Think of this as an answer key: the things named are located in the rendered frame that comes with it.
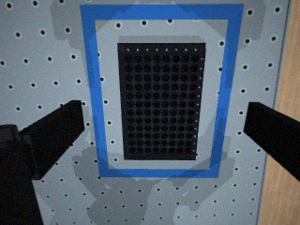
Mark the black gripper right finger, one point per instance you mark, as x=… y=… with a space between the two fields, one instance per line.
x=277 y=134

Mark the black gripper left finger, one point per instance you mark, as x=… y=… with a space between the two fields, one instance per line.
x=43 y=143

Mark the grey perforated base plate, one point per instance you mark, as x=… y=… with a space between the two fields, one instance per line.
x=43 y=67

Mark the black well plate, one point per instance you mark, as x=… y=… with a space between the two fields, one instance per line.
x=161 y=88

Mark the blue tape outline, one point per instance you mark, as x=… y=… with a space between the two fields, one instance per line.
x=231 y=12

